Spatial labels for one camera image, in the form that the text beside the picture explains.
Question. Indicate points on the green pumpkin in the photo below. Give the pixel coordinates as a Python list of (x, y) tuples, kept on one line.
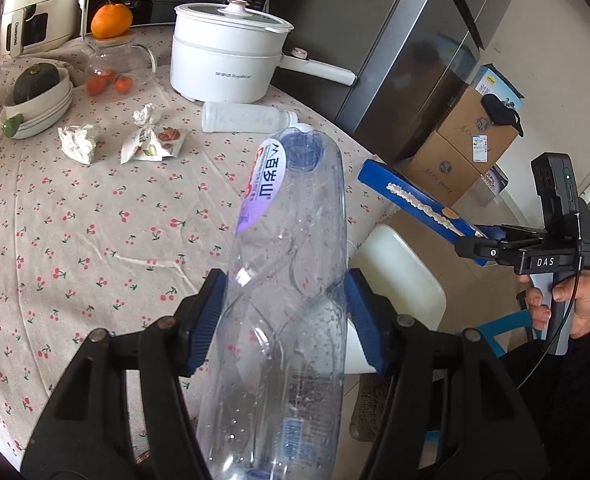
[(35, 85)]

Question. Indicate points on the small crumpled paper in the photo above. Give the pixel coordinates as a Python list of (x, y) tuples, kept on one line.
[(146, 114)]

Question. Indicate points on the small orange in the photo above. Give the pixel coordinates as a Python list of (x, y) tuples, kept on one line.
[(99, 84), (123, 83)]

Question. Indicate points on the person's right hand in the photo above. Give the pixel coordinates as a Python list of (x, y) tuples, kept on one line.
[(587, 310)]

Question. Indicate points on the white chair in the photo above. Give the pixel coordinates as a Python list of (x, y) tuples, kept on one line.
[(405, 270)]

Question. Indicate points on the frosted white plastic bottle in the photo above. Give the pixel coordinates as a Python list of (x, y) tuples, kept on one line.
[(245, 117)]

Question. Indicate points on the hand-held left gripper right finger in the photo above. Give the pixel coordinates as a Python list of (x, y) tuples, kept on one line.
[(362, 310)]

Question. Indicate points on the brown floor mat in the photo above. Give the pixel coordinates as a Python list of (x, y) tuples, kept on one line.
[(370, 405)]

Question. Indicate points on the cherry print tablecloth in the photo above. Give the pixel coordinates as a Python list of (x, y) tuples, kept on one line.
[(100, 240)]

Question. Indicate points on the blue and white box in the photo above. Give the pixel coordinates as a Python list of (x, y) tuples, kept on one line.
[(497, 80)]

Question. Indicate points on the glass teapot with wooden lid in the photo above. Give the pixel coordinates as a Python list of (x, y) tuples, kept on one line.
[(117, 60)]

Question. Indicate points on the white pot lid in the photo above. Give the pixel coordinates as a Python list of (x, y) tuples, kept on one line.
[(232, 19)]

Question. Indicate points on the large orange with stem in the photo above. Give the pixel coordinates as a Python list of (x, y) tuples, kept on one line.
[(111, 21)]

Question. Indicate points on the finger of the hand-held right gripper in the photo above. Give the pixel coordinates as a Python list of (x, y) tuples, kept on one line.
[(515, 236), (492, 252)]

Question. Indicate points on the blue carton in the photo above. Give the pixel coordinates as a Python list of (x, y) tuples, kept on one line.
[(415, 195)]

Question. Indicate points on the black bag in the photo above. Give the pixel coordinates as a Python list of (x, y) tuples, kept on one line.
[(500, 112)]

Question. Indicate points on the blue stool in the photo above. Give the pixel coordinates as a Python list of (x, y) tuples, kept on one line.
[(495, 332)]

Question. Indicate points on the grey refrigerator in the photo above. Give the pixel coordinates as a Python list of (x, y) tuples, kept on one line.
[(400, 35)]

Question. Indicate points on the crumpled white tissue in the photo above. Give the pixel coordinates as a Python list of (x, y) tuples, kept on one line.
[(77, 142)]

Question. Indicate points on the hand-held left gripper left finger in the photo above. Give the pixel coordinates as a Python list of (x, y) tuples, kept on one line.
[(207, 310)]

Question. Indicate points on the small printed box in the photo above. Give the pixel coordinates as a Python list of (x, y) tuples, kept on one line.
[(494, 180)]

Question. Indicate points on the white electric cooking pot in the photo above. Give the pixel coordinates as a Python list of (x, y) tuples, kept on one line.
[(220, 70)]

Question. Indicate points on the person's right forearm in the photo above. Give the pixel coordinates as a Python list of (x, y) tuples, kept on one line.
[(575, 400)]

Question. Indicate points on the clear plastic bottle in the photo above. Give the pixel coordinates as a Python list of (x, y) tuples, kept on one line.
[(295, 280)]

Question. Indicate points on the nut print snack wrapper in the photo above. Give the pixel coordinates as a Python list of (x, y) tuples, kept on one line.
[(152, 145)]

